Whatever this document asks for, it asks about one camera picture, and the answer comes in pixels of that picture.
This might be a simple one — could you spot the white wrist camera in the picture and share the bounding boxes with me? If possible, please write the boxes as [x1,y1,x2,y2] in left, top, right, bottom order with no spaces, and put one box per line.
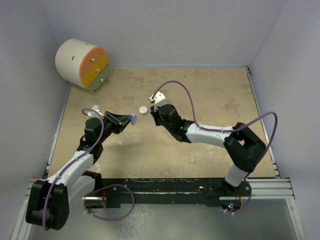
[87,104,104,118]
[149,91,167,112]

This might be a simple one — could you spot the white earbud charging case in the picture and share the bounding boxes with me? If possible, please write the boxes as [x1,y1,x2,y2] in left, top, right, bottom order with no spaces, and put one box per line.
[138,105,149,115]

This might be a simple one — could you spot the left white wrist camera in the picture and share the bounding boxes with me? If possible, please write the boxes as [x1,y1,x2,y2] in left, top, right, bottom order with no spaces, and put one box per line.
[87,104,104,118]

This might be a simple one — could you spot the round drawer cabinet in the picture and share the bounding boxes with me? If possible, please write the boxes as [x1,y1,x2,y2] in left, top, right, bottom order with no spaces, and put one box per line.
[55,38,111,92]

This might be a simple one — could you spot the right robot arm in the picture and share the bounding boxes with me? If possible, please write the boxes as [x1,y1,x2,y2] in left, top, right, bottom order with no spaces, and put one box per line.
[150,104,266,196]

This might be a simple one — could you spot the purple earbud charging case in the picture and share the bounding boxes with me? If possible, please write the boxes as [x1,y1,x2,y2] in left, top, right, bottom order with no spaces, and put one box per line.
[130,113,138,125]

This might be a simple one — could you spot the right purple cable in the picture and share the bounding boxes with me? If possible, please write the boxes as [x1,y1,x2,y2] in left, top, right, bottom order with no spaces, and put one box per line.
[153,80,279,216]

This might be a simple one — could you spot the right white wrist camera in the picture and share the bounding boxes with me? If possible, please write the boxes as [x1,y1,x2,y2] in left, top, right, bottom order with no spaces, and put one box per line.
[149,91,167,112]

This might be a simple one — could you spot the aluminium frame rail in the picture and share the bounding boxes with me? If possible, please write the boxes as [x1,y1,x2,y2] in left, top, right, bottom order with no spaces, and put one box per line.
[12,67,304,240]

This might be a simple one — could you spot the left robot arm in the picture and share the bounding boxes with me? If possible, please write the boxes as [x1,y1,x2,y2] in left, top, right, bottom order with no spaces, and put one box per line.
[25,108,137,231]

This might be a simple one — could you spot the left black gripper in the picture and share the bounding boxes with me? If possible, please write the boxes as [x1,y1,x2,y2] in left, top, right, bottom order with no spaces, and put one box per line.
[96,111,132,144]

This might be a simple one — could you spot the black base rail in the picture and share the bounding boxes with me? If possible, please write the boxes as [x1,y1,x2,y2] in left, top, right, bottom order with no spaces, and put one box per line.
[84,171,252,210]

